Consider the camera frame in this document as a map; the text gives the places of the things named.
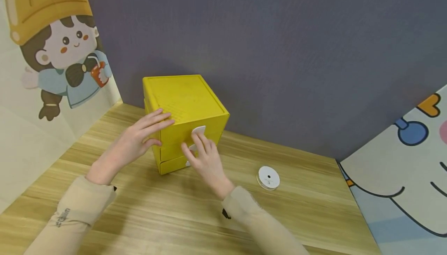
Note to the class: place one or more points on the person's left hand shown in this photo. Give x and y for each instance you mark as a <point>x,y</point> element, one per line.
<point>127,148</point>

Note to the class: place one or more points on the person's left middle finger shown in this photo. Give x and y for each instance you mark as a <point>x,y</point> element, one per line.
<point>157,120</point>

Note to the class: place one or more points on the person's right fingers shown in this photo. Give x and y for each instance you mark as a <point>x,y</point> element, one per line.
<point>211,148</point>

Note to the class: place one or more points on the person's right hand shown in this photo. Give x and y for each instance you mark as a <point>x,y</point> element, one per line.
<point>209,165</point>

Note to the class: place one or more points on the white thread spool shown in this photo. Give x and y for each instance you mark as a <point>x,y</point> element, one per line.
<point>269,177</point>

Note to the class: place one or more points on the person's right thumb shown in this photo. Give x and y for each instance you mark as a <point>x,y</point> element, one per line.
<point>188,154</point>

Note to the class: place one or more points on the person's right index finger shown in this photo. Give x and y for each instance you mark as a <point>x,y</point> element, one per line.
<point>199,141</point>

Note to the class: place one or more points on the person's left ring finger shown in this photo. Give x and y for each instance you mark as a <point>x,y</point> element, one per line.
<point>150,115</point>

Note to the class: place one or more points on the person's left thumb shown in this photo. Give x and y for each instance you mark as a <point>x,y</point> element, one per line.
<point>153,143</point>

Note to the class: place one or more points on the person's left index finger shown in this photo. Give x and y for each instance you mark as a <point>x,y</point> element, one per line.
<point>160,127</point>

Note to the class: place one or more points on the yellow drawer box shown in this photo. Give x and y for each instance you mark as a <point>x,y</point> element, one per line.
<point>190,99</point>

